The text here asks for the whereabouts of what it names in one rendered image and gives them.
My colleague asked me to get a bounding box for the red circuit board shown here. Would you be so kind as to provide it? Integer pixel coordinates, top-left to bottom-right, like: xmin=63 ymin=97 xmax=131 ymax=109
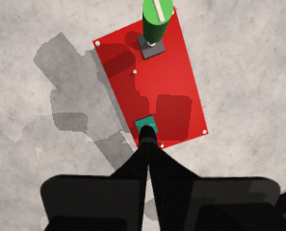
xmin=92 ymin=0 xmax=208 ymax=149

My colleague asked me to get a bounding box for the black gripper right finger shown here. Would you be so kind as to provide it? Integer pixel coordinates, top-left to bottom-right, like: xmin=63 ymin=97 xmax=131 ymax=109
xmin=148 ymin=142 xmax=280 ymax=231

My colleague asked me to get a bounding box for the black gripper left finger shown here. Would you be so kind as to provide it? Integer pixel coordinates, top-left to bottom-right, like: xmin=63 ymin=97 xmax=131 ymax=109
xmin=40 ymin=142 xmax=149 ymax=231

